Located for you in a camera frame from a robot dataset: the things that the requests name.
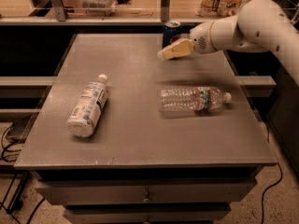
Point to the white labelled plastic bottle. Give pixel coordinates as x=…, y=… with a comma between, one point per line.
x=89, y=107

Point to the clear water bottle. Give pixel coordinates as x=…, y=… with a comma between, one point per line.
x=193, y=99

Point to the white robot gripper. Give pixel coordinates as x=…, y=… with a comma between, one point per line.
x=202, y=38

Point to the grey drawer cabinet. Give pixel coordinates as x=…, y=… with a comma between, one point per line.
x=194, y=164

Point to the blue pepsi can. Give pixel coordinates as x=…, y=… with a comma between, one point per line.
x=171, y=32

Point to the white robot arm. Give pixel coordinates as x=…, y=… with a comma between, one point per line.
x=260, y=25

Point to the upper drawer knob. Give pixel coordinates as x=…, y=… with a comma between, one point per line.
x=147, y=198

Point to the clear plastic container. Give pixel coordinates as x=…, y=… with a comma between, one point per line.
x=98, y=0

